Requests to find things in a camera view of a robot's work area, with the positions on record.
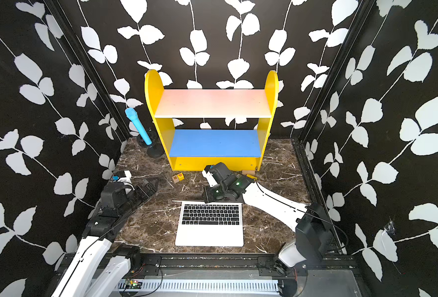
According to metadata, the blue microphone on black stand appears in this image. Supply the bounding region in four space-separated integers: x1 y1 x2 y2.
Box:
125 108 164 158

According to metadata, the tan wooden block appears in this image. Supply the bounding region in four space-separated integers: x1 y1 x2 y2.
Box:
241 170 256 176

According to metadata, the white slotted cable duct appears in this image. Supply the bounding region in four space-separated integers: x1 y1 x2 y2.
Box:
114 279 280 294

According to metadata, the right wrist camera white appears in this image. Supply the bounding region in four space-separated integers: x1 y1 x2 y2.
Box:
202 166 218 188

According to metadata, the small wooden letter block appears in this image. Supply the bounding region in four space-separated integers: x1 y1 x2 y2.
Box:
172 173 184 183

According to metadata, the black front mounting rail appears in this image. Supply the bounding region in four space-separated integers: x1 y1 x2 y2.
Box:
55 253 361 277

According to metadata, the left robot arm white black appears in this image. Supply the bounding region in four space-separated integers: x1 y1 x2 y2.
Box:
48 176 159 297

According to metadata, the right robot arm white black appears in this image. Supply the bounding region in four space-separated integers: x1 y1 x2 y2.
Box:
202 162 334 268

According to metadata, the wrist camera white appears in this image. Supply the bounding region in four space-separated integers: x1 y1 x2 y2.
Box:
202 166 218 188
111 170 132 184

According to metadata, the yellow shelf with blue board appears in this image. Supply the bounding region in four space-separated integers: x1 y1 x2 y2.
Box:
145 70 279 172

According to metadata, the small circuit board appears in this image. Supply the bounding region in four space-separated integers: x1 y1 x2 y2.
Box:
119 280 143 291

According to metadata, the silver laptop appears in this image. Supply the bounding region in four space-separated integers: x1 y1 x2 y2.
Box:
175 201 244 247

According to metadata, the yellow toy block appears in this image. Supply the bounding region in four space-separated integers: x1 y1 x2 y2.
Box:
246 174 257 182

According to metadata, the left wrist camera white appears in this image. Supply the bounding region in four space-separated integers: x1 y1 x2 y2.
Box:
111 170 132 184

